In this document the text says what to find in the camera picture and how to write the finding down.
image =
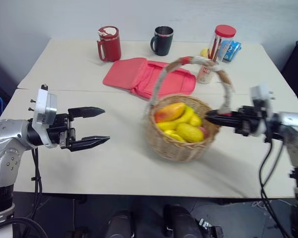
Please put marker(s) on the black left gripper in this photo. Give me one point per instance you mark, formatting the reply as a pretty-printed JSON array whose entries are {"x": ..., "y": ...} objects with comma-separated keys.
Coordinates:
[{"x": 62, "y": 129}]

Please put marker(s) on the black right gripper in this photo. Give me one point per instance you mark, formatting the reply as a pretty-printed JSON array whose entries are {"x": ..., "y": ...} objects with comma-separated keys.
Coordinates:
[{"x": 248, "y": 121}]

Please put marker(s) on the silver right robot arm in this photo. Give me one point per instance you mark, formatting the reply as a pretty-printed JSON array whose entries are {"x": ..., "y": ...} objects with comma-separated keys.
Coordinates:
[{"x": 294, "y": 122}]

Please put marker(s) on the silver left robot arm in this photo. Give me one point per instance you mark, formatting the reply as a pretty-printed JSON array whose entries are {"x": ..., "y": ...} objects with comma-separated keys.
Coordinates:
[{"x": 7, "y": 134}]

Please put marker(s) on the red apple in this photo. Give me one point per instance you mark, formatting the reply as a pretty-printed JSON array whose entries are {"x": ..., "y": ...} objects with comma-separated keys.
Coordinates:
[{"x": 205, "y": 132}]

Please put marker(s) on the small yellow fruit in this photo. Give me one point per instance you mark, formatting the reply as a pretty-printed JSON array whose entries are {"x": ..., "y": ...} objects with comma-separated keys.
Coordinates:
[{"x": 195, "y": 120}]

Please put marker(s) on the large yellow lemon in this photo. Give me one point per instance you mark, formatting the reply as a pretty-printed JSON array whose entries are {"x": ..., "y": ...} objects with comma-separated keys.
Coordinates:
[{"x": 190, "y": 132}]

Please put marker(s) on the yellow and red fruit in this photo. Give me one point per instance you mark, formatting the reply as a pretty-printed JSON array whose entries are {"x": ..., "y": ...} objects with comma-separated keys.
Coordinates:
[{"x": 178, "y": 120}]

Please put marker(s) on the small white red-label bottle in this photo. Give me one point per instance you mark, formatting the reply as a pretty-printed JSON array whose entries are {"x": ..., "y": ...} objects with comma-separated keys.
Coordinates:
[{"x": 205, "y": 74}]

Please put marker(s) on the yellow star fruit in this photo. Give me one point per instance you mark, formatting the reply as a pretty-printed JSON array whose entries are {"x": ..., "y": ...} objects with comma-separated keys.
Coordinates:
[{"x": 172, "y": 135}]

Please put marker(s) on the red yellow mango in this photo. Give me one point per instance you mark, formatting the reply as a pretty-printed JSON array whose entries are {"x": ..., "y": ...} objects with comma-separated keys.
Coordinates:
[{"x": 170, "y": 111}]

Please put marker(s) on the yellow fruit behind jar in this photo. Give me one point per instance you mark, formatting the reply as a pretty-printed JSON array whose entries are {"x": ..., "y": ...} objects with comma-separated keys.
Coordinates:
[{"x": 204, "y": 52}]

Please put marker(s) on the blue snack packet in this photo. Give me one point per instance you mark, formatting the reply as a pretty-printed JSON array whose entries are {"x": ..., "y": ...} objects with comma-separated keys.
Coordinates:
[{"x": 233, "y": 50}]

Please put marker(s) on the pink lunch bag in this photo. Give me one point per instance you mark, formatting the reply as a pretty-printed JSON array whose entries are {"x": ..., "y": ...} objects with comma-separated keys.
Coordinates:
[{"x": 139, "y": 74}]

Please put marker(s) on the clear jar with red lid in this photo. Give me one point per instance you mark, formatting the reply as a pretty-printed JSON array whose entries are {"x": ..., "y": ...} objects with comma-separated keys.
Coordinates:
[{"x": 219, "y": 43}]

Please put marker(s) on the red lidded mug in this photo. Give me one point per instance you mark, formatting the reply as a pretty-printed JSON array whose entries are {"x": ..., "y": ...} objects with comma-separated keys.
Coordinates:
[{"x": 111, "y": 45}]

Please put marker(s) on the black box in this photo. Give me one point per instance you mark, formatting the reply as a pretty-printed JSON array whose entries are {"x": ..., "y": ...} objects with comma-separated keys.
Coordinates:
[{"x": 296, "y": 69}]

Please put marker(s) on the black steel-lined mug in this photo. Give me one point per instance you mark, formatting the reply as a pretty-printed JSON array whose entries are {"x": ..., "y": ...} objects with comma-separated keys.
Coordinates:
[{"x": 164, "y": 43}]

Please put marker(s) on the dark rounded shape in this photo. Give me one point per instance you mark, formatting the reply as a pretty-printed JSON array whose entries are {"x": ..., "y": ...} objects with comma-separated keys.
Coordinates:
[
  {"x": 181, "y": 221},
  {"x": 120, "y": 224}
]

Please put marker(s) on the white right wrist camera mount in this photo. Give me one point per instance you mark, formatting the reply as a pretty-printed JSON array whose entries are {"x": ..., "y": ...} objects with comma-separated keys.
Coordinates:
[{"x": 259, "y": 94}]

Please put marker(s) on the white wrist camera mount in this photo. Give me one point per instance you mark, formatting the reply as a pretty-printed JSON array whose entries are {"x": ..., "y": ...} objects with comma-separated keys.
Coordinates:
[
  {"x": 43, "y": 104},
  {"x": 259, "y": 94}
]

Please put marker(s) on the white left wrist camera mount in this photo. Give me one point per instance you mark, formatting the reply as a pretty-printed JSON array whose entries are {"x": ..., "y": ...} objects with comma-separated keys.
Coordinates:
[{"x": 43, "y": 104}]

